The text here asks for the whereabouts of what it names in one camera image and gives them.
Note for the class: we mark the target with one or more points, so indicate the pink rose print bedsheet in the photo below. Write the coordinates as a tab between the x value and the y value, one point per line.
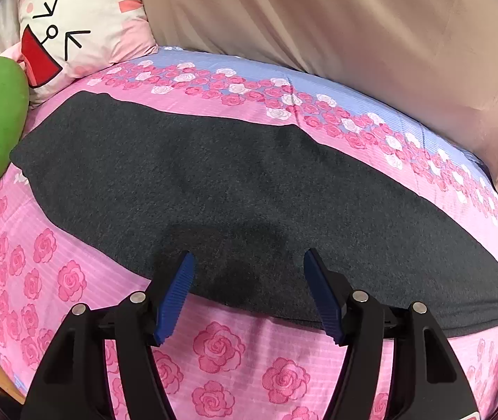
78	271

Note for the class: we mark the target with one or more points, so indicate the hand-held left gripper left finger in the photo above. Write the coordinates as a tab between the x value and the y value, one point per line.
173	299

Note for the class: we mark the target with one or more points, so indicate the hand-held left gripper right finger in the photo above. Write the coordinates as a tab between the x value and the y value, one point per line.
324	297

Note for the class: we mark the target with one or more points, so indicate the beige backdrop cloth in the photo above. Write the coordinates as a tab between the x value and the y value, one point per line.
319	22

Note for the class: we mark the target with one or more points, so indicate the cartoon face pillow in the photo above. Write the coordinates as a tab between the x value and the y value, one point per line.
100	22

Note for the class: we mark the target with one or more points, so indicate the dark grey pants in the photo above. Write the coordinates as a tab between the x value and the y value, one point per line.
231	183

